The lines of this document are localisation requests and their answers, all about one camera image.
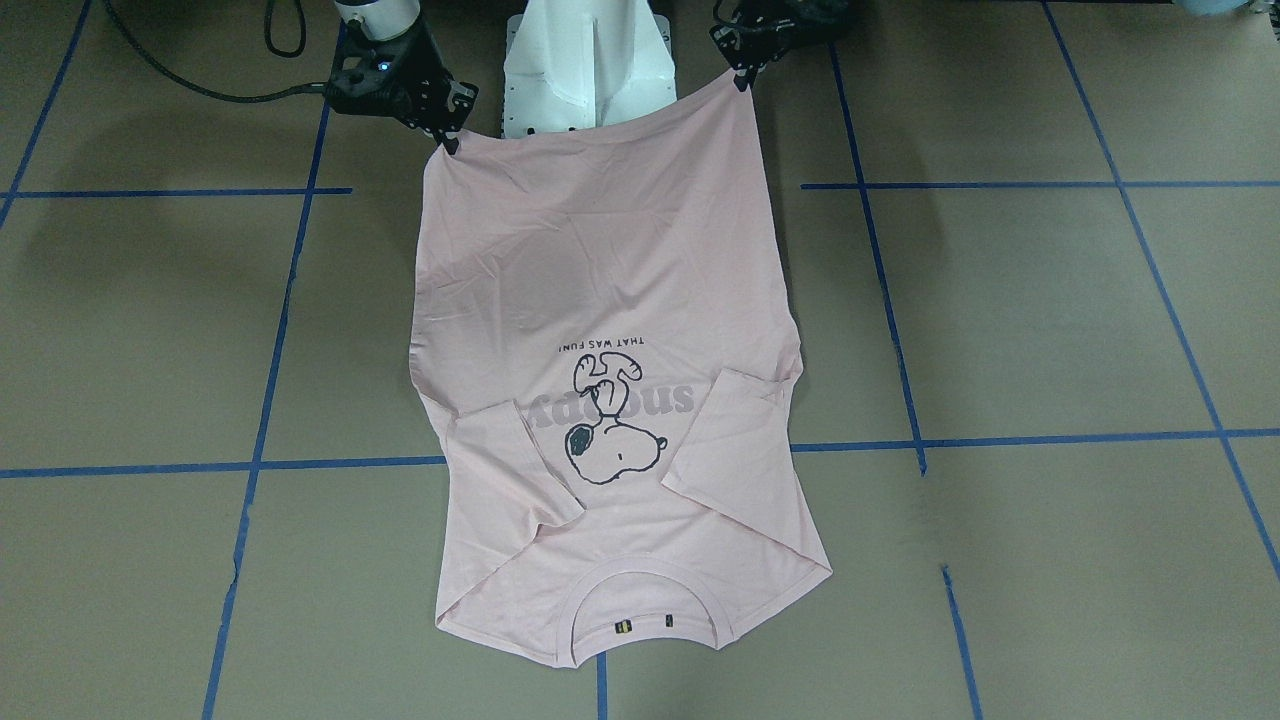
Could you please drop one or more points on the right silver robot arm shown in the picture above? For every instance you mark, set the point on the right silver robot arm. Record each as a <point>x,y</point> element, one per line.
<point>382,21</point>

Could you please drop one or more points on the pink Snoopy t-shirt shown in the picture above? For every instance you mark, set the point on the pink Snoopy t-shirt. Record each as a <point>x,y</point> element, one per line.
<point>602,342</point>

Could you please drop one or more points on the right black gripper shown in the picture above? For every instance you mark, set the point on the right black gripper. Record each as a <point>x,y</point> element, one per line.
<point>421,62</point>

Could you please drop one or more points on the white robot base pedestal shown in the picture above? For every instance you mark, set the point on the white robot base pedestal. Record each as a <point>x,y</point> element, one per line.
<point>584,64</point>

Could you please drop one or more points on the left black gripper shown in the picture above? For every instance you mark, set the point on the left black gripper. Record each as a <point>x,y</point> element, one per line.
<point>768,34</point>

